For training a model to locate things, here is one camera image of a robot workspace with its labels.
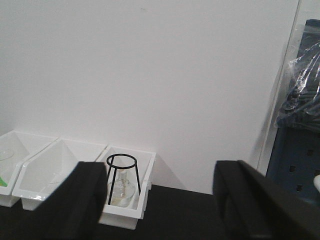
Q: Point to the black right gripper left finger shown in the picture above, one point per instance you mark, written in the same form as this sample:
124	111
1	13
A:
71	212

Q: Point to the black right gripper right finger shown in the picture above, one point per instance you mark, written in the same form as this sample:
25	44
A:
252	207

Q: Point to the blue-grey pegboard drying rack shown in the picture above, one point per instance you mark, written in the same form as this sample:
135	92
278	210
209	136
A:
295	157

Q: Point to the middle white storage bin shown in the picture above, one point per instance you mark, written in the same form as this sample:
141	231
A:
44	172

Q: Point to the white storage bin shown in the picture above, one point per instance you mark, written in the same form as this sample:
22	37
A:
44	172
15	149
127	217

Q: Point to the clear glass flask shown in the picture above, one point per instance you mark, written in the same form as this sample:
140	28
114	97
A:
122	192

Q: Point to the right white storage bin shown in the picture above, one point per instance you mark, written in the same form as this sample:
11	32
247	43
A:
127	217

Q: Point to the left white storage bin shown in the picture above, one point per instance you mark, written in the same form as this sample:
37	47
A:
15	149

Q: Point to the plastic bag of black pegs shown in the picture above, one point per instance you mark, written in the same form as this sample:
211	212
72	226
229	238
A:
301	107

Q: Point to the black wire tripod stand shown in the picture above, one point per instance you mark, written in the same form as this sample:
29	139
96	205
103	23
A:
122	161

